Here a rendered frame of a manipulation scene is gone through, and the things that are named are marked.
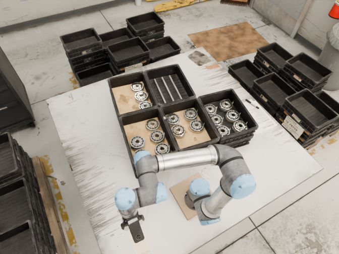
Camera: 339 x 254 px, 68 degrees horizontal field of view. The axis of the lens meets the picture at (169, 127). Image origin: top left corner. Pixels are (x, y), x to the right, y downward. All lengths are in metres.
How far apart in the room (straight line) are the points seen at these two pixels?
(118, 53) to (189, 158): 2.13
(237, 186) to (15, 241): 1.54
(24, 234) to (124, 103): 1.14
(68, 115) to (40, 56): 1.99
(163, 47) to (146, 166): 2.40
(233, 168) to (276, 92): 1.93
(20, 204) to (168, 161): 1.51
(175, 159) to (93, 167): 0.93
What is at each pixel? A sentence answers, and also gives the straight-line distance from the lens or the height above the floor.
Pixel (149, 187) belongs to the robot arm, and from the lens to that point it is 0.97.
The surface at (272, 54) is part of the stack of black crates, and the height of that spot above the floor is 0.38.
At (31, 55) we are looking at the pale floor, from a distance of 4.12.
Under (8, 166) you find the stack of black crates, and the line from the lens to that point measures 2.37.
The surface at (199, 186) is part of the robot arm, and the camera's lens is 1.48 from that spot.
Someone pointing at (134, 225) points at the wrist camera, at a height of 1.24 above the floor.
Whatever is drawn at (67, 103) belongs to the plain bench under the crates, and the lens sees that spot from 2.27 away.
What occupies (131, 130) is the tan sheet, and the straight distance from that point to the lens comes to 1.82.
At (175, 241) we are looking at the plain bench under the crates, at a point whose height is 0.70.
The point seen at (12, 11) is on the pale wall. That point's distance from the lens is 4.61.
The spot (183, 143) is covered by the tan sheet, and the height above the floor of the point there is 0.83.
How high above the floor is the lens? 2.31
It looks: 54 degrees down
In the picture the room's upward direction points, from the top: 3 degrees clockwise
